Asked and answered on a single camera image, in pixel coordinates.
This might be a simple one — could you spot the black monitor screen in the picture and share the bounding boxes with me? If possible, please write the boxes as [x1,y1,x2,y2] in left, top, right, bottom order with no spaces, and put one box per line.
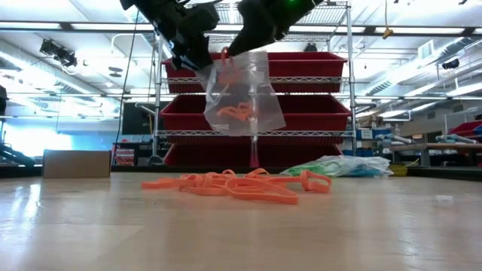
[120,101,159,136]

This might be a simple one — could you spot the red storage bin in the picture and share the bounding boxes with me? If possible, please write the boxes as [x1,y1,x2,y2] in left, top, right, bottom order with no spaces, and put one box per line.
[449,119,482,139]

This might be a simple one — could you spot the yellow wire spool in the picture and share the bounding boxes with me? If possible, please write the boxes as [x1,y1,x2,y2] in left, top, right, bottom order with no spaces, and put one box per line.
[389,162,410,178]

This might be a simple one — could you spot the bunch of orange rubber bands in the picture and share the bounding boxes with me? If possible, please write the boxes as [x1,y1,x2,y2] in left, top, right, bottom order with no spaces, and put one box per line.
[216,47,258,122]

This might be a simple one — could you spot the yellow hanging cord pendant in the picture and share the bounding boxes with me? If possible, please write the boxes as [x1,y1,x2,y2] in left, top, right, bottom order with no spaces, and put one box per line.
[381,0,394,41]

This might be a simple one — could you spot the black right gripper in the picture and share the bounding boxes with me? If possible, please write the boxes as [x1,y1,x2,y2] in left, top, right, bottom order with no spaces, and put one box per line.
[227,0,325,57]

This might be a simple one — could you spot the long ceiling light bar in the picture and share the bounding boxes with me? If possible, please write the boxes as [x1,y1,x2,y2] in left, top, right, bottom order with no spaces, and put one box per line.
[0,20,159,32]
[371,25,467,38]

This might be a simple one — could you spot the wire shelving cart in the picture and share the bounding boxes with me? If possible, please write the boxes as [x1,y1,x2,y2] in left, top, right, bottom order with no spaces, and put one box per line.
[150,2,358,175]

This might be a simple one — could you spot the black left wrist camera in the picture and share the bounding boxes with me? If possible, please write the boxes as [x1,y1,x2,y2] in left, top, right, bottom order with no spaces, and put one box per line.
[183,3,221,35]

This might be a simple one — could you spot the bunch of blue rubber bands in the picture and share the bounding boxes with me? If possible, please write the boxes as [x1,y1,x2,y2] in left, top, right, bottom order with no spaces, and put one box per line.
[340,165,385,178]

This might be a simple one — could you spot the stack of blue bins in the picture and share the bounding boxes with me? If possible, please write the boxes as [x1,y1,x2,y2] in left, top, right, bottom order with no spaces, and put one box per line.
[341,128,374,157]

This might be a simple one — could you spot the black aluminium rig frame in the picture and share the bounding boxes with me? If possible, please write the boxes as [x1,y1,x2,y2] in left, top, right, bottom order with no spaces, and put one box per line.
[0,141,482,183]

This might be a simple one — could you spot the orange rubber band tangle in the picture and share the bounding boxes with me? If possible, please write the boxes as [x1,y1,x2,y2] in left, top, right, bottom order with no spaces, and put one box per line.
[141,168,333,206]

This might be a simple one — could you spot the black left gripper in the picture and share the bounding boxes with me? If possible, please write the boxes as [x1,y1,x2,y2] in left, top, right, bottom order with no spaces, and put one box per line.
[119,0,215,72]

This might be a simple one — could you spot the bunch of green rubber bands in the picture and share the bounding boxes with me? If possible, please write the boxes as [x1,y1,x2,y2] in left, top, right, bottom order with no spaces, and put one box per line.
[286,162,340,178]

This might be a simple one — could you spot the black ceiling camera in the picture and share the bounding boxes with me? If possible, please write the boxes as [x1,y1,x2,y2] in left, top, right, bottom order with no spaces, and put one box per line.
[441,57,462,71]

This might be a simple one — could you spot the small cardboard box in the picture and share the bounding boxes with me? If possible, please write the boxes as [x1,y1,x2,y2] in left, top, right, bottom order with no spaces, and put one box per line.
[41,149,112,179]

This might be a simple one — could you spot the black ceiling track spotlight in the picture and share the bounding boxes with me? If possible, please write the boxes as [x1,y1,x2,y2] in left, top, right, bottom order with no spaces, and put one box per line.
[38,38,78,69]

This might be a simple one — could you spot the wooden bench with grey legs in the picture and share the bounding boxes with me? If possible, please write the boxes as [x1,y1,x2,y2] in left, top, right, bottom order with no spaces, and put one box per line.
[389,142,482,169]

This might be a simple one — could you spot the red and white box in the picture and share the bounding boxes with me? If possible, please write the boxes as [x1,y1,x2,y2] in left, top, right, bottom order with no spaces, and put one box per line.
[114,147,136,166]

